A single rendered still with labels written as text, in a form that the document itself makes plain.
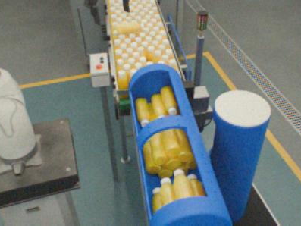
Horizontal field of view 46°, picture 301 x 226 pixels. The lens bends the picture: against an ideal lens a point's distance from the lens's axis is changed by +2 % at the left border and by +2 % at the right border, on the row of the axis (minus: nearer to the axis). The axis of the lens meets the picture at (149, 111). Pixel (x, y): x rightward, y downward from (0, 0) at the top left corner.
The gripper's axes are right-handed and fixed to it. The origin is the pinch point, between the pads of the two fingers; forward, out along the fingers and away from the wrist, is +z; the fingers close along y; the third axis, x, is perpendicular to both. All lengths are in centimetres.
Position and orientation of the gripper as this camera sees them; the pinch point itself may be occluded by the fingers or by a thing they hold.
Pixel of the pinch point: (112, 14)
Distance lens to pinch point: 136.2
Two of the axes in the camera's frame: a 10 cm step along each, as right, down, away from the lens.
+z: 0.8, 7.5, 6.5
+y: -7.5, 4.7, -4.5
